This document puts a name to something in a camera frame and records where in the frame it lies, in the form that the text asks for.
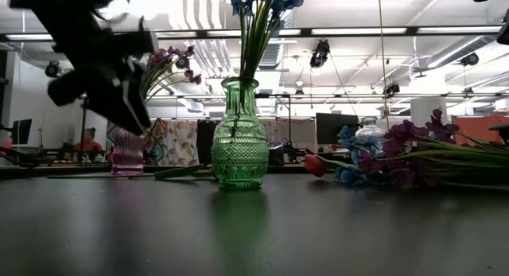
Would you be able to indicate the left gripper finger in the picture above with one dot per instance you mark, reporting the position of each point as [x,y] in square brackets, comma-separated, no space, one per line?
[139,97]
[115,109]

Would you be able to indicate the purple artificial flower stem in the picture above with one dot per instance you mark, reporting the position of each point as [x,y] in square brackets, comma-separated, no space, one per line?
[401,134]
[397,176]
[161,57]

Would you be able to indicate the pink glass vase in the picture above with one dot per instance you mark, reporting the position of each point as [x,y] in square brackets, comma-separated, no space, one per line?
[127,156]

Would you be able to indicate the blue artificial flower stem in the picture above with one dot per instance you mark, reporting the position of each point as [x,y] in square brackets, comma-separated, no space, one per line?
[348,176]
[254,37]
[358,142]

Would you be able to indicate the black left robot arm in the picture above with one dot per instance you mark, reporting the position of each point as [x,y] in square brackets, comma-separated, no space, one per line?
[59,13]

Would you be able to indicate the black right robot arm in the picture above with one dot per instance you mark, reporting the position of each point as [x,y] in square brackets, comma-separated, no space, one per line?
[503,27]

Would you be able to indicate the green glass vase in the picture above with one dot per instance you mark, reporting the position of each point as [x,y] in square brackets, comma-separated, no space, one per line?
[239,148]

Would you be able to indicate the clear glass vase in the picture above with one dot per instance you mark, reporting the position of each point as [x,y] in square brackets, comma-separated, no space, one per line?
[370,129]

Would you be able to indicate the person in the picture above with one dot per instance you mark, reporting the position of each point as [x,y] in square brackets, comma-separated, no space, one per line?
[86,142]

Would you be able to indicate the colourful patterned cloth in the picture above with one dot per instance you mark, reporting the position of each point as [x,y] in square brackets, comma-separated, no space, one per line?
[171,142]

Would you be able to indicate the black computer monitor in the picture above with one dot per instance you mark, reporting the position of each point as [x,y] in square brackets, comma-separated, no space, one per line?
[336,127]
[20,131]

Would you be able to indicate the orange partition panel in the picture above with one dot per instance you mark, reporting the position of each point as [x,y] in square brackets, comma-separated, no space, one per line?
[477,129]

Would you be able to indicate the dark cylindrical speaker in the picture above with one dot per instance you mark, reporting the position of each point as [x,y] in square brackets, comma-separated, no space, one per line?
[275,152]

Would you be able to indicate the black ceiling camera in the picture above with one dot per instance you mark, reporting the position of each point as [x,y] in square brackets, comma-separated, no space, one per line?
[183,63]
[53,69]
[470,59]
[320,53]
[392,89]

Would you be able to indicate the silver air duct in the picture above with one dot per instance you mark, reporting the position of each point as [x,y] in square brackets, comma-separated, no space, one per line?
[278,57]

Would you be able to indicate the black overhead frame bar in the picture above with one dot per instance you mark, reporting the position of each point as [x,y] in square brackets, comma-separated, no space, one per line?
[306,31]

